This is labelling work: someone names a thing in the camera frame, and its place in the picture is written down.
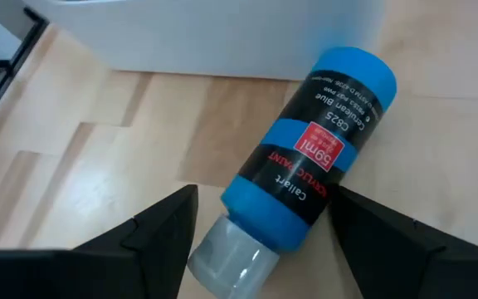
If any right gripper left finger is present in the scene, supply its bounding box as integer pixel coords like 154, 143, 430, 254
120, 184, 199, 299

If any white plastic bin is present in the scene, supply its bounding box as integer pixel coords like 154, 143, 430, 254
22, 0, 388, 82

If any small light blue paint bottle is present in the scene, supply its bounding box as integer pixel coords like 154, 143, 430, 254
187, 46, 398, 299

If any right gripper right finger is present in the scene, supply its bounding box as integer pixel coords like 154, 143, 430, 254
329, 184, 447, 299

